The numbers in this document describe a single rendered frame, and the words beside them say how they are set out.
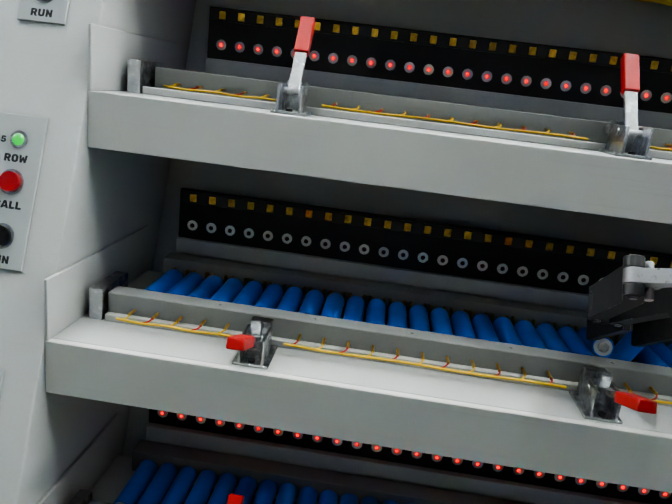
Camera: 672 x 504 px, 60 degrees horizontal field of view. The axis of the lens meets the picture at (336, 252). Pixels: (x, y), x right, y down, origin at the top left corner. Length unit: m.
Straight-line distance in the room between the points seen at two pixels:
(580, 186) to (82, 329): 0.41
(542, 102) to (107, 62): 0.42
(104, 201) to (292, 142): 0.19
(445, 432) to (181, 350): 0.21
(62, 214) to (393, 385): 0.29
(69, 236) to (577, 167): 0.40
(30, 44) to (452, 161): 0.35
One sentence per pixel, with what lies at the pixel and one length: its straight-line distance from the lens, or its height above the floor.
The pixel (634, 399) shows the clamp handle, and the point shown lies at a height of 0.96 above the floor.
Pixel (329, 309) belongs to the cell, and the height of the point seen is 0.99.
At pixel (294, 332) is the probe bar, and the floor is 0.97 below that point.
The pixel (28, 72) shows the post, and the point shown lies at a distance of 0.54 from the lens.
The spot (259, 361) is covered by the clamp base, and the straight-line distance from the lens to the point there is 0.46.
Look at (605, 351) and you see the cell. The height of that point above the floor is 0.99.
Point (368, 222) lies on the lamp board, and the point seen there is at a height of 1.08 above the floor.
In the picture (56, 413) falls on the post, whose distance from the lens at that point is 0.55.
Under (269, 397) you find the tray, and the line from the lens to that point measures 0.46.
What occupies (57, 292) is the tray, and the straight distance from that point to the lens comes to 0.50.
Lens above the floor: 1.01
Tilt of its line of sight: 3 degrees up
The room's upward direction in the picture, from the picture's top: 8 degrees clockwise
